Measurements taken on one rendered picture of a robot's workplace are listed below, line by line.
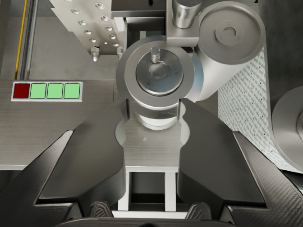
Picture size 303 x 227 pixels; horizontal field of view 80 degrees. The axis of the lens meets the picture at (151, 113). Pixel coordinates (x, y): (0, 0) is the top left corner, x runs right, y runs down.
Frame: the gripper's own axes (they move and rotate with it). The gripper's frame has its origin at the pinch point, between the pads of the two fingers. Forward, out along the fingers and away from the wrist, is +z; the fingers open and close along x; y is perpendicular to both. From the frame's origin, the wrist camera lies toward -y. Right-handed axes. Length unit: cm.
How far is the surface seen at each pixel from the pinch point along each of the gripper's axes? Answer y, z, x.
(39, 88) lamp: 19, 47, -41
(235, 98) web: 13.0, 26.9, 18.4
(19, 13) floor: 1, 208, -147
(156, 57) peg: 0.8, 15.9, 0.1
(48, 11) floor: -1, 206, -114
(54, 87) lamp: 19, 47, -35
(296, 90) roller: 6.5, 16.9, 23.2
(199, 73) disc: 4.1, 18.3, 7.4
